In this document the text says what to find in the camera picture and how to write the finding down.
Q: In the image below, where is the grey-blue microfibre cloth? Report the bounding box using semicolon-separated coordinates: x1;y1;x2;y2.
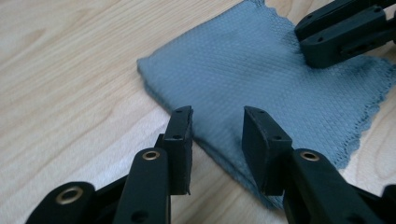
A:
135;0;396;211

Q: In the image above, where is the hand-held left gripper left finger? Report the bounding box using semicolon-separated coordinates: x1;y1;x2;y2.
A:
112;105;194;224

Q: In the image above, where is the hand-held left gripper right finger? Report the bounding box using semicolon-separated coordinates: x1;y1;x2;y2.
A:
241;105;388;224

